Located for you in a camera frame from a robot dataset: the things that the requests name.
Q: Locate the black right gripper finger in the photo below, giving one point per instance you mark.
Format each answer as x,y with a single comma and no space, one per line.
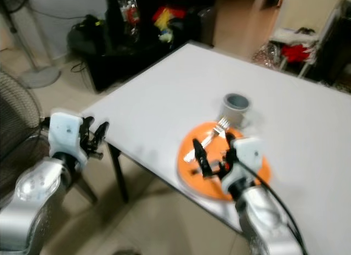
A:
202,153
231,148

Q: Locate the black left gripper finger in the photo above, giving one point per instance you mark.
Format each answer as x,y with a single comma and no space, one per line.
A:
86,125
101,135

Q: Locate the silver metal fork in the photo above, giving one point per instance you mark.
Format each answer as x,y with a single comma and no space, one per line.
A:
218,129

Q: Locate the orange round plate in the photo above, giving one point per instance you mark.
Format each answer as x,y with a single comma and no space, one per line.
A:
192,183

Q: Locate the grey cup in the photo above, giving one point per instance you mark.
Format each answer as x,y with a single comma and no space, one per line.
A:
236,108

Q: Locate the black table leg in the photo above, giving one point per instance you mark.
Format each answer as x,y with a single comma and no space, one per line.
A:
118,173

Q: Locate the white standing fan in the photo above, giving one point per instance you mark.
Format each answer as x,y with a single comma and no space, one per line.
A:
39,77

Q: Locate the black low cabinet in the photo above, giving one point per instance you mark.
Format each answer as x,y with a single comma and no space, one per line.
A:
126,63

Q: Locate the black bag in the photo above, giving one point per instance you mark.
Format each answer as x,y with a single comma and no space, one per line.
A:
88,35

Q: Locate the red cloth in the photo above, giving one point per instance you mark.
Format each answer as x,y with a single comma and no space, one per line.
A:
296,52

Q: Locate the clear plastic wrapped bundle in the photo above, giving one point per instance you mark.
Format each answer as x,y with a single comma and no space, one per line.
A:
130,15

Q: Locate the red and yellow toy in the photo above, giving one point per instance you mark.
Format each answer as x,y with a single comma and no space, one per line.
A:
168,19

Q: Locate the white chair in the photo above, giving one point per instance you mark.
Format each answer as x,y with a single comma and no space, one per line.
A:
321,38

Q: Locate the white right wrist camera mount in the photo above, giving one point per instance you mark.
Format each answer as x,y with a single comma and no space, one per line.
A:
250,155

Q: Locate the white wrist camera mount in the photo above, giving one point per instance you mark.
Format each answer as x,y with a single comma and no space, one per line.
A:
66,134
250,155

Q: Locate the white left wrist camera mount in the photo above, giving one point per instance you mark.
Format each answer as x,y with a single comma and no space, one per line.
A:
66,134

